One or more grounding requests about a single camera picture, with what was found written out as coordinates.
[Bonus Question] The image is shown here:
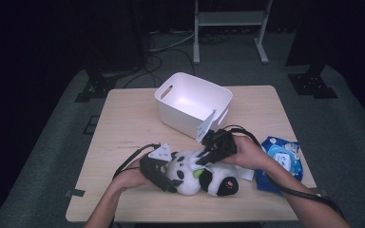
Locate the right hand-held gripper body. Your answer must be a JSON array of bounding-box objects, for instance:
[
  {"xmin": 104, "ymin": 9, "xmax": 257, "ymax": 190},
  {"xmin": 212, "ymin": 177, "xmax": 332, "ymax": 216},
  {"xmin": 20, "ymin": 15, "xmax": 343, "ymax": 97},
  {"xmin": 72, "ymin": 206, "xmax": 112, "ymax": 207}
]
[{"xmin": 195, "ymin": 108, "xmax": 238, "ymax": 160}]

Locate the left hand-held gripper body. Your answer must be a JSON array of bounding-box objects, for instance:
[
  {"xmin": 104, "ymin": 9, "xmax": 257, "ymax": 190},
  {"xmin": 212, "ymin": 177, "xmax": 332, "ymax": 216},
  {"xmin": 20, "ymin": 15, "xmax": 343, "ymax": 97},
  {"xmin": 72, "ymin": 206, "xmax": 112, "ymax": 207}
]
[{"xmin": 139, "ymin": 142, "xmax": 173, "ymax": 188}]

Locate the panda plush toy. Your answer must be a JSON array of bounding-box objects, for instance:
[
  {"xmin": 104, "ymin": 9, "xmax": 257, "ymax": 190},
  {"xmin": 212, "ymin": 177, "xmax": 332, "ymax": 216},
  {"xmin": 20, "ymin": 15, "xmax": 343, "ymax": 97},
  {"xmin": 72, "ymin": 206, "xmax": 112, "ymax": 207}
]
[{"xmin": 165, "ymin": 148, "xmax": 240, "ymax": 198}]

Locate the white plastic bin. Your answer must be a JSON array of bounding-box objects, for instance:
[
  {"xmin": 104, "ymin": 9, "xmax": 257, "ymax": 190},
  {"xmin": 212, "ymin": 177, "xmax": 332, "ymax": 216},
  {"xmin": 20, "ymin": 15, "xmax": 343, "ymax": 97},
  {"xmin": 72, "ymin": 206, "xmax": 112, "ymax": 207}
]
[{"xmin": 154, "ymin": 71, "xmax": 234, "ymax": 141}]

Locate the blue wet wipe pack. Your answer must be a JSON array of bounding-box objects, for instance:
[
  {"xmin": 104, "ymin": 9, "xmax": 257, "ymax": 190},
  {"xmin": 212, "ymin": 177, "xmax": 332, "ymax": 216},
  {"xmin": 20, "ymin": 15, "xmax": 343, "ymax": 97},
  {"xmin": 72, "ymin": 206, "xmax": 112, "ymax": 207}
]
[{"xmin": 255, "ymin": 136, "xmax": 304, "ymax": 194}]

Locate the person's right hand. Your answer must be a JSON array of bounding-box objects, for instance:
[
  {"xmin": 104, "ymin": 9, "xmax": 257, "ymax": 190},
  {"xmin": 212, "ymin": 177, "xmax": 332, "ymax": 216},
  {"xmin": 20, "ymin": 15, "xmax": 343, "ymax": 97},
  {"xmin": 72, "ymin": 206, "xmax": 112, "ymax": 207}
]
[{"xmin": 218, "ymin": 135, "xmax": 269, "ymax": 172}]

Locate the person's left hand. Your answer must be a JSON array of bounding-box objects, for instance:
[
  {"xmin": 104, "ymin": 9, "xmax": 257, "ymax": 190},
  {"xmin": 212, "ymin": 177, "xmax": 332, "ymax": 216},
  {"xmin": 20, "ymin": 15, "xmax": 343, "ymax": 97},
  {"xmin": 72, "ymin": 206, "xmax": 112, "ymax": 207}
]
[{"xmin": 112, "ymin": 158, "xmax": 160, "ymax": 193}]

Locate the black stand base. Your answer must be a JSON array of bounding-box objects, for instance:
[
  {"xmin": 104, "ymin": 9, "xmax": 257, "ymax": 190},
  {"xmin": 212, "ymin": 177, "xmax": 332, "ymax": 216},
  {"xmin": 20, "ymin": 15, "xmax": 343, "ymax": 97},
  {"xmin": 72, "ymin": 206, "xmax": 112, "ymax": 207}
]
[
  {"xmin": 74, "ymin": 61, "xmax": 141, "ymax": 104},
  {"xmin": 287, "ymin": 61, "xmax": 338, "ymax": 100}
]

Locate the white metal stand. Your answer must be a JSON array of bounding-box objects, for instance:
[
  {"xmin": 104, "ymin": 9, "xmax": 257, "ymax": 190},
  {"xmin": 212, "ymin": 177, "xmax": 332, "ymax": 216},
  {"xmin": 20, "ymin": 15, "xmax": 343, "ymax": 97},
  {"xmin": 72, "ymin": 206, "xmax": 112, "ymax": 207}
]
[{"xmin": 192, "ymin": 0, "xmax": 274, "ymax": 66}]

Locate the left hand-held gripper black cable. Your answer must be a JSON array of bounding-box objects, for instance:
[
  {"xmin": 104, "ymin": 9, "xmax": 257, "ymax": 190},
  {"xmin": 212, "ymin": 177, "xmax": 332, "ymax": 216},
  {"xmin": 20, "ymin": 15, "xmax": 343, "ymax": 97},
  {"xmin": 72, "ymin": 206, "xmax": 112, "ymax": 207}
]
[{"xmin": 112, "ymin": 142, "xmax": 162, "ymax": 181}]

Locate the hand-held gripper black cable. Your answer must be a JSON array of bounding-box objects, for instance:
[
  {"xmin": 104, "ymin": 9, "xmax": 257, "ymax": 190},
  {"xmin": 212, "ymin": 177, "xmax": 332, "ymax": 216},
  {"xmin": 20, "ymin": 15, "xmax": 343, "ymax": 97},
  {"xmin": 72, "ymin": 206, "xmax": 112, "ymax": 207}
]
[
  {"xmin": 112, "ymin": 142, "xmax": 162, "ymax": 181},
  {"xmin": 222, "ymin": 123, "xmax": 347, "ymax": 220}
]

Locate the right hand-held gripper black cable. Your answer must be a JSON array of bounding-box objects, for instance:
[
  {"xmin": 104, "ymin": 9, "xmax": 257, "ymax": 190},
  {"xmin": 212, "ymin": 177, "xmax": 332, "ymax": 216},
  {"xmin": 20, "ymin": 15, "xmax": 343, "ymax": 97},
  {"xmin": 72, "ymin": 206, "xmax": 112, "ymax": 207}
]
[{"xmin": 222, "ymin": 123, "xmax": 347, "ymax": 220}]

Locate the black floor frame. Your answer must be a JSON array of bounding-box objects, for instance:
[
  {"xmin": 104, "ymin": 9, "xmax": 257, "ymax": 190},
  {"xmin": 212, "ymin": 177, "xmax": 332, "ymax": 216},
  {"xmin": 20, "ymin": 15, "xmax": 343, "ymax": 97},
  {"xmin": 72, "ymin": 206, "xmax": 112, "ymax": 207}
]
[{"xmin": 83, "ymin": 115, "xmax": 100, "ymax": 136}]

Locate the black floor cable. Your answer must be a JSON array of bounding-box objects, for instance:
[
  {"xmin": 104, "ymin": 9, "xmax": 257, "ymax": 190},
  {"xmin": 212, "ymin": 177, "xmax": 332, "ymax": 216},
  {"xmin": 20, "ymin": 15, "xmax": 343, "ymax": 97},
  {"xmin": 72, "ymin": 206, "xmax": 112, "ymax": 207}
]
[{"xmin": 123, "ymin": 48, "xmax": 197, "ymax": 89}]

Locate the grey floor cable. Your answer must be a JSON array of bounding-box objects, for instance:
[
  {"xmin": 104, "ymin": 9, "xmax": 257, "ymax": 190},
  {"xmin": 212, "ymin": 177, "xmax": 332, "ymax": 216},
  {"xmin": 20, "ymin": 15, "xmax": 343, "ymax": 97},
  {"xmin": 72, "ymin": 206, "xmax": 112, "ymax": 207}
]
[{"xmin": 148, "ymin": 29, "xmax": 196, "ymax": 53}]

